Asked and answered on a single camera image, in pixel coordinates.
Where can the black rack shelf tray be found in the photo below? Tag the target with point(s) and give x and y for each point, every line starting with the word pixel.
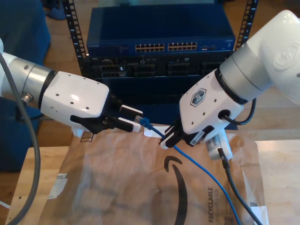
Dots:
pixel 150 89

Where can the black rack server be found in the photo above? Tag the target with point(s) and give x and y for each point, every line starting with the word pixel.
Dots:
pixel 161 68

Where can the brown paper mailer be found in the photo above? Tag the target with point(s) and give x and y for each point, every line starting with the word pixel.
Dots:
pixel 117 187

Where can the grey-blue slipper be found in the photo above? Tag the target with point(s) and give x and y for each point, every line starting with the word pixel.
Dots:
pixel 56 14

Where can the blue sofa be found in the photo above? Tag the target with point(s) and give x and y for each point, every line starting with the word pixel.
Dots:
pixel 23 18

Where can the black rack frame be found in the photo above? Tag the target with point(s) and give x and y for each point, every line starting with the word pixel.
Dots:
pixel 71 28

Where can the blue network switch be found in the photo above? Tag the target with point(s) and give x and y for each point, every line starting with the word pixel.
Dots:
pixel 159 25

